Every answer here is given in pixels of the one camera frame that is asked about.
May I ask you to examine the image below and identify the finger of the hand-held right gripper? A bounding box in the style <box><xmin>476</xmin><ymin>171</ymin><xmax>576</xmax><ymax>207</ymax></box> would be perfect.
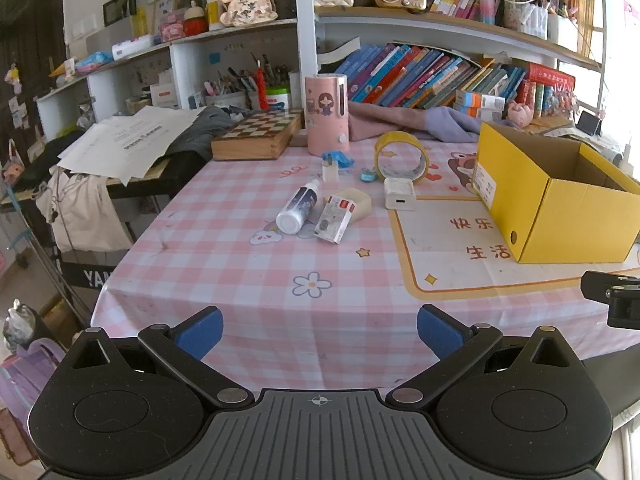
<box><xmin>606</xmin><ymin>284</ymin><xmax>640</xmax><ymax>331</ymax></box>
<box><xmin>580</xmin><ymin>270</ymin><xmax>640</xmax><ymax>306</ymax></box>

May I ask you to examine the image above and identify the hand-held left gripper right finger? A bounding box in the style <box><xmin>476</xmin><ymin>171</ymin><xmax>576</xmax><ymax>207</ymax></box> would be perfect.
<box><xmin>385</xmin><ymin>304</ymin><xmax>586</xmax><ymax>408</ymax></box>

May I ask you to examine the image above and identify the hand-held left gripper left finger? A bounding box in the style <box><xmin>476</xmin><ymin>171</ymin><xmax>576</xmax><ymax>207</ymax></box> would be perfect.
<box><xmin>65</xmin><ymin>306</ymin><xmax>256</xmax><ymax>408</ymax></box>

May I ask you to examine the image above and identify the yellow cardboard box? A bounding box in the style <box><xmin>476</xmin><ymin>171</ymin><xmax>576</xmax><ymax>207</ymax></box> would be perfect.
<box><xmin>472</xmin><ymin>122</ymin><xmax>640</xmax><ymax>265</ymax></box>

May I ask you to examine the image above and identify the white charger plug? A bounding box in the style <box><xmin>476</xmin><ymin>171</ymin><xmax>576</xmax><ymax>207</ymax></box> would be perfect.
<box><xmin>384</xmin><ymin>177</ymin><xmax>417</xmax><ymax>211</ymax></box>

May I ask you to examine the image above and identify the beige rectangular block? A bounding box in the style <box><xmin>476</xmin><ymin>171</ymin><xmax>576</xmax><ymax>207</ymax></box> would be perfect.
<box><xmin>327</xmin><ymin>186</ymin><xmax>372</xmax><ymax>224</ymax></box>

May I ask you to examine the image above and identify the small red white carton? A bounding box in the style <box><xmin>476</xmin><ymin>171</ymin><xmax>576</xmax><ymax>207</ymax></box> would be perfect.
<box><xmin>314</xmin><ymin>195</ymin><xmax>357</xmax><ymax>245</ymax></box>

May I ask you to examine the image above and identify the white blue spray bottle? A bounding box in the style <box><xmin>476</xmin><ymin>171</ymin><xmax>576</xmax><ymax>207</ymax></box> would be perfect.
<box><xmin>276</xmin><ymin>180</ymin><xmax>321</xmax><ymax>235</ymax></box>

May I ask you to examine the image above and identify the yellow tape roll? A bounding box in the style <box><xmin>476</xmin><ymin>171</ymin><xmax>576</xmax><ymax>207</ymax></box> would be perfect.
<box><xmin>375</xmin><ymin>131</ymin><xmax>431</xmax><ymax>183</ymax></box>

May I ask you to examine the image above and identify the small blue plastic toy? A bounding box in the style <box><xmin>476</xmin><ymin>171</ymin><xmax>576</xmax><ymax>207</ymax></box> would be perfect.
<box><xmin>321</xmin><ymin>150</ymin><xmax>355</xmax><ymax>170</ymax></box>

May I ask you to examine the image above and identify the pink checked tablecloth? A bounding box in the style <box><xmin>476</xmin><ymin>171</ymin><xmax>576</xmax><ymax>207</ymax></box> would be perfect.
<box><xmin>91</xmin><ymin>137</ymin><xmax>640</xmax><ymax>391</ymax></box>

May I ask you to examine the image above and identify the black keyboard stand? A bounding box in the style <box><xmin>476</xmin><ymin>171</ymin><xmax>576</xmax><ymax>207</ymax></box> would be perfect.
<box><xmin>0</xmin><ymin>180</ymin><xmax>136</xmax><ymax>321</ymax></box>

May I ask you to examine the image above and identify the pile of papers and books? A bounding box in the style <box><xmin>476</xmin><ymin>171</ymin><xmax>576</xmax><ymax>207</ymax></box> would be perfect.
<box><xmin>537</xmin><ymin>115</ymin><xmax>640</xmax><ymax>181</ymax></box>

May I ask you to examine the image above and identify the beige hanging garment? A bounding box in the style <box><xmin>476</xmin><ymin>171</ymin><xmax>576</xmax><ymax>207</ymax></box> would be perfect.
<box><xmin>36</xmin><ymin>165</ymin><xmax>133</xmax><ymax>253</ymax></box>

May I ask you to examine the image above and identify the purple backpack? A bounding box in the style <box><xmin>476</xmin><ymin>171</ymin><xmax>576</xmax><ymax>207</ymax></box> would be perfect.
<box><xmin>0</xmin><ymin>337</ymin><xmax>66</xmax><ymax>466</ymax></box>

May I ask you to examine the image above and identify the pink pig plush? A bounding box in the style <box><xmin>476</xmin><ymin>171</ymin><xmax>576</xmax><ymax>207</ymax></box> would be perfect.
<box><xmin>506</xmin><ymin>100</ymin><xmax>535</xmax><ymax>128</ymax></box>

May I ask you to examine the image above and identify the stack of white papers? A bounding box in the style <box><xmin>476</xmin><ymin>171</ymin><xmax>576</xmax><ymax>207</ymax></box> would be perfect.
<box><xmin>57</xmin><ymin>106</ymin><xmax>213</xmax><ymax>186</ymax></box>

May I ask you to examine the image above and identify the dark grey cloth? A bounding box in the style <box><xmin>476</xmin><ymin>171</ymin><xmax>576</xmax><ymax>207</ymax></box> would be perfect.
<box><xmin>165</xmin><ymin>105</ymin><xmax>251</xmax><ymax>158</ymax></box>

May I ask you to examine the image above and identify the wooden chess box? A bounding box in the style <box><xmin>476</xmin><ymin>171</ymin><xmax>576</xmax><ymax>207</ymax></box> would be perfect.
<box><xmin>211</xmin><ymin>109</ymin><xmax>305</xmax><ymax>162</ymax></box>

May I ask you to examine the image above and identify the red thick book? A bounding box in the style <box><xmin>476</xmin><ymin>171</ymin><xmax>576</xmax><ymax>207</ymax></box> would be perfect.
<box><xmin>520</xmin><ymin>62</ymin><xmax>577</xmax><ymax>92</ymax></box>

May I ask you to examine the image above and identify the orange blue white carton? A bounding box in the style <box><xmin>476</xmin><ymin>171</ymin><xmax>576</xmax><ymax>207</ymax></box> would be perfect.
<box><xmin>454</xmin><ymin>102</ymin><xmax>493</xmax><ymax>121</ymax></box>
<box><xmin>457</xmin><ymin>89</ymin><xmax>506</xmax><ymax>110</ymax></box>

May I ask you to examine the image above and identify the pink cloth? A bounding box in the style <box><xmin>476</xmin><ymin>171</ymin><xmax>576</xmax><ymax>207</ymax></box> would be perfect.
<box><xmin>348</xmin><ymin>101</ymin><xmax>451</xmax><ymax>142</ymax></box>

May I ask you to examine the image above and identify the pink humidifier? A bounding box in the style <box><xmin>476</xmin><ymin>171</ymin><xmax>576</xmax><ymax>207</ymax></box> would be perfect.
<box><xmin>305</xmin><ymin>74</ymin><xmax>351</xmax><ymax>157</ymax></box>

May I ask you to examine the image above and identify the white storage box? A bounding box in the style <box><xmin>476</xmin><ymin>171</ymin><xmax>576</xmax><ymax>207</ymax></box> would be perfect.
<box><xmin>547</xmin><ymin>12</ymin><xmax>581</xmax><ymax>54</ymax></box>

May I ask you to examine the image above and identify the bunch of pens and brushes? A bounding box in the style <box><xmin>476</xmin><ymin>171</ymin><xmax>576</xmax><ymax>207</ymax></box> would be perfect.
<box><xmin>202</xmin><ymin>52</ymin><xmax>296</xmax><ymax>97</ymax></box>

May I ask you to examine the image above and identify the long row of colourful books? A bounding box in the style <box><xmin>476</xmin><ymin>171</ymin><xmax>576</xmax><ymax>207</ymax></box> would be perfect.
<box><xmin>334</xmin><ymin>44</ymin><xmax>531</xmax><ymax>110</ymax></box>

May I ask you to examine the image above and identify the clear pen cup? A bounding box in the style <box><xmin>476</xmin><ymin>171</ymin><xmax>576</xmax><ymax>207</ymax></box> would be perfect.
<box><xmin>502</xmin><ymin>0</ymin><xmax>548</xmax><ymax>36</ymax></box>

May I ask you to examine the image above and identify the white tissue pack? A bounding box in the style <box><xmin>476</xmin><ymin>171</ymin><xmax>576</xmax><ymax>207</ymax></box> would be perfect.
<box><xmin>111</xmin><ymin>35</ymin><xmax>155</xmax><ymax>61</ymax></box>

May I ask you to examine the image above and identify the pink tissue pack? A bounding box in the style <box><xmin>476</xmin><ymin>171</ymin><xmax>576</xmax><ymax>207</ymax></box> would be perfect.
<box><xmin>160</xmin><ymin>14</ymin><xmax>187</xmax><ymax>43</ymax></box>

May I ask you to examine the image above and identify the red round jar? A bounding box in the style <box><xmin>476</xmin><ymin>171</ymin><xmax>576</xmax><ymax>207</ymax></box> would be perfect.
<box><xmin>182</xmin><ymin>1</ymin><xmax>208</xmax><ymax>37</ymax></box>

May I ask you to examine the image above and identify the white wooden bookshelf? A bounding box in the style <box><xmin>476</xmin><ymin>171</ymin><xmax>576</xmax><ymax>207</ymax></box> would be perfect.
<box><xmin>35</xmin><ymin>0</ymin><xmax>608</xmax><ymax>141</ymax></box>

